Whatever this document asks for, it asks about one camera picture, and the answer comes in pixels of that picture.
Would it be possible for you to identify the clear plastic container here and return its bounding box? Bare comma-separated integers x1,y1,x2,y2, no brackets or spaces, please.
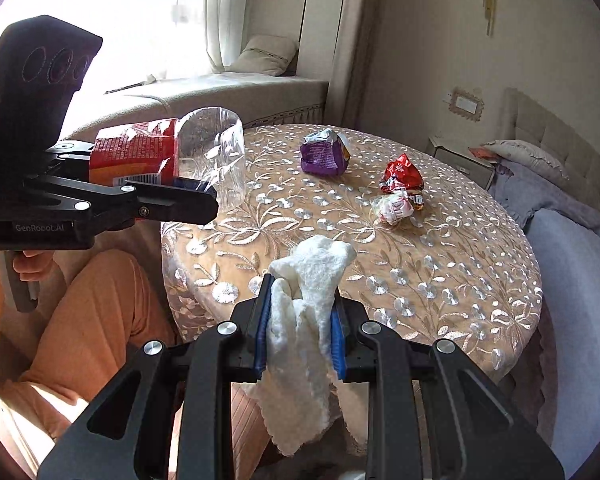
175,107,247,212

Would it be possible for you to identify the red snack package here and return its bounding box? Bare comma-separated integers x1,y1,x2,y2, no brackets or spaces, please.
88,118,178,186

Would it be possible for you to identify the white tissue cloth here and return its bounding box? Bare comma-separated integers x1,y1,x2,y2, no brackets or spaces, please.
245,235,356,456

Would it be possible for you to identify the purple snack wrapper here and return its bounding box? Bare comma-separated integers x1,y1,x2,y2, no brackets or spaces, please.
300,128,351,177

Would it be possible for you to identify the white red wrapper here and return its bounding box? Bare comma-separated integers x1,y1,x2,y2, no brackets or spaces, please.
372,191,424,226

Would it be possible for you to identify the red snack wrapper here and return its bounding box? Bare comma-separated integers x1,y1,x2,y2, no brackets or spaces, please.
379,153,424,193

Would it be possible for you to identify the person's left hand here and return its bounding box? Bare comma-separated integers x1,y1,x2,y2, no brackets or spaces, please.
12,250,55,283

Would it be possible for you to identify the beige window seat cushion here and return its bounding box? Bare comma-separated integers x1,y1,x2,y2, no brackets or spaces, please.
60,73,328,142

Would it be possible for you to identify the bed with lavender duvet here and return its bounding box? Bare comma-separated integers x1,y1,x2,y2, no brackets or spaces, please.
490,159,600,477

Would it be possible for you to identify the embroidered beige tablecloth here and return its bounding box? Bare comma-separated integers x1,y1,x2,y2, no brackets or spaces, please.
161,125,543,379

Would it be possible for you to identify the beige throw pillow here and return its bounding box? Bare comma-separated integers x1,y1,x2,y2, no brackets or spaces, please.
226,35,298,76

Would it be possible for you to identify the white sheer curtain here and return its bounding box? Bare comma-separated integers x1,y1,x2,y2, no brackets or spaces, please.
204,0,247,73

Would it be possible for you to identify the grey bedside table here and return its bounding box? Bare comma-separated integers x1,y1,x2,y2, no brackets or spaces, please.
426,136,494,190

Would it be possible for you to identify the orange item on nightstand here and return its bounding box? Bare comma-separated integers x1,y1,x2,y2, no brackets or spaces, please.
468,146,500,162

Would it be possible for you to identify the ruffled beige pillow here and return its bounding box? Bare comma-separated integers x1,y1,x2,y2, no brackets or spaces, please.
482,139,569,188

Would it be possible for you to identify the beige tufted headboard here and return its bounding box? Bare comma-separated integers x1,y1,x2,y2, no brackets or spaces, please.
498,88,600,212

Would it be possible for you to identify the black camera box left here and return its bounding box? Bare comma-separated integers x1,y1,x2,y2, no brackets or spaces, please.
0,15,102,170

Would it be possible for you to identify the framed wall switch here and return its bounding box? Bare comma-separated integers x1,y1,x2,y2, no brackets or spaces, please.
449,88,484,122

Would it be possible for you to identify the gold wall ornament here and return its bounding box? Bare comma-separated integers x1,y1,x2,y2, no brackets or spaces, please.
483,0,498,37

